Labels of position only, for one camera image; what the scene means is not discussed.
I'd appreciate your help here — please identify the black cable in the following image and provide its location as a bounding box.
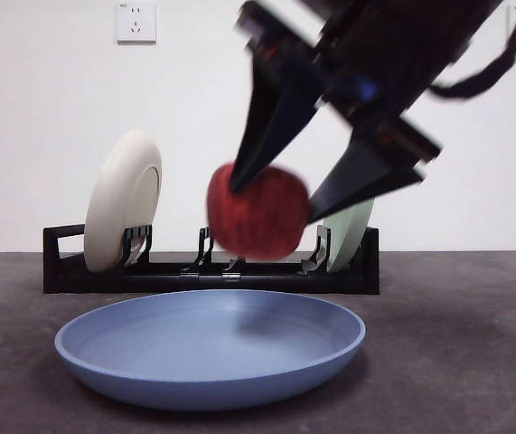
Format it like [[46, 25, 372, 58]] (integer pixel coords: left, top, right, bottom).
[[427, 0, 516, 100]]

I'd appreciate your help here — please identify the red apple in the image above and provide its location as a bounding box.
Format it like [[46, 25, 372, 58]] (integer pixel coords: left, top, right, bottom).
[[206, 162, 311, 262]]

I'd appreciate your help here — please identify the green plate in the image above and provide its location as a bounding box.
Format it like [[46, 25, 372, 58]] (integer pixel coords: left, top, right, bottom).
[[324, 198, 375, 274]]

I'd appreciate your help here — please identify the blue plate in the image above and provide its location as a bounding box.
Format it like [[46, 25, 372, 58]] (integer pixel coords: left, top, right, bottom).
[[53, 288, 368, 412]]

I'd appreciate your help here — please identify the black plate rack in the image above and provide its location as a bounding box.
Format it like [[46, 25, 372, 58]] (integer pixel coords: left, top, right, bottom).
[[42, 223, 381, 296]]

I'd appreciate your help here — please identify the white plate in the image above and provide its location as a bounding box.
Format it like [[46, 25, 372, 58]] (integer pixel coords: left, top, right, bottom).
[[83, 129, 164, 274]]

